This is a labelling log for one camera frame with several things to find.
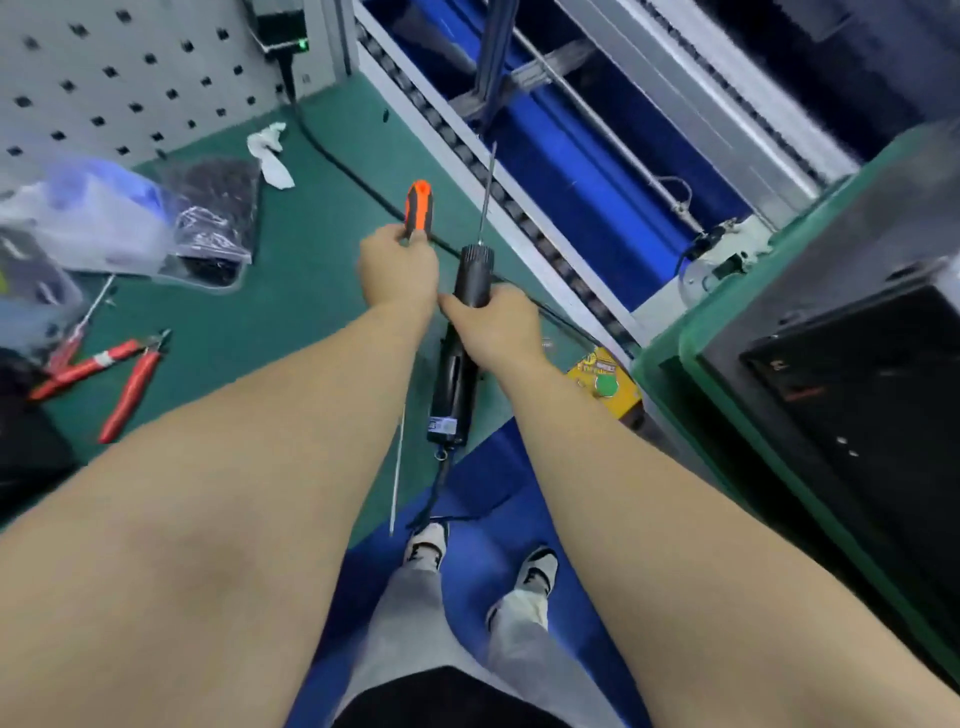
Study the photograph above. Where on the grey flat metal rail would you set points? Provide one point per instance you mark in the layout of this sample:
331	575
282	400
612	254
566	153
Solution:
705	90

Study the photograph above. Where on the white crumpled cloth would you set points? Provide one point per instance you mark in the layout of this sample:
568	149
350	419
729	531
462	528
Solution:
270	153

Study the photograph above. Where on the person's left forearm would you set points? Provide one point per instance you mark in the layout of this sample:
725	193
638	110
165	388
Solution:
195	540

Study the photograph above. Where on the grey power adapter box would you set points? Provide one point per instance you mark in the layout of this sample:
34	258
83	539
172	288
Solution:
278	23

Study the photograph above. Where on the white pegboard panel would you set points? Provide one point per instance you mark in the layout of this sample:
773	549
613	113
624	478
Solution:
120	60

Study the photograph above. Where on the clear bag with blue parts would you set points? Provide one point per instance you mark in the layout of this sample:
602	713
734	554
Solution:
90	210

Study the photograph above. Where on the person's black shirt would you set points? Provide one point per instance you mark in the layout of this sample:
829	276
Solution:
450	702

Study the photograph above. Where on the person's right forearm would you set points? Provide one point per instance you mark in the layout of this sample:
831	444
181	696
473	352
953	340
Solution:
720	555

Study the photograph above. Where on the black cardboard box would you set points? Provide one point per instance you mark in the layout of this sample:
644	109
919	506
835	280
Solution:
23	450

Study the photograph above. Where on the person's left shoe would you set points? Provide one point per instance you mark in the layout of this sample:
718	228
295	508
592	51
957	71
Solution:
428	543

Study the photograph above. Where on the grey roller conveyor rail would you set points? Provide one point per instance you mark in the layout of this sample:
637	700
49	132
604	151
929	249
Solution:
480	180

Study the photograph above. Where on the yellow box green button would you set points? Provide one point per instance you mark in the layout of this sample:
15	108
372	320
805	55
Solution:
605	383

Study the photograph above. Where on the person's grey trousers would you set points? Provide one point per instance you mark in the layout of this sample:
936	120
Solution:
405	630

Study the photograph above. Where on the person's left hand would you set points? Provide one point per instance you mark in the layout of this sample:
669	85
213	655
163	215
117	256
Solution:
398	270

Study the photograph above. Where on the person's right hand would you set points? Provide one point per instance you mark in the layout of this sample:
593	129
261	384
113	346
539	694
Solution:
495	330

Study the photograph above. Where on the person's right shoe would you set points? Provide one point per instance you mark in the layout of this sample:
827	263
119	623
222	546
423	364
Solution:
537	570

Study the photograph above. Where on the clear bag of black screws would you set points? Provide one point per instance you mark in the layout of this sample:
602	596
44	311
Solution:
210	218

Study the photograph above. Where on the person's shoe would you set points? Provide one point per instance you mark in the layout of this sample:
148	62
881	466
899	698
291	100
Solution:
537	570
428	543

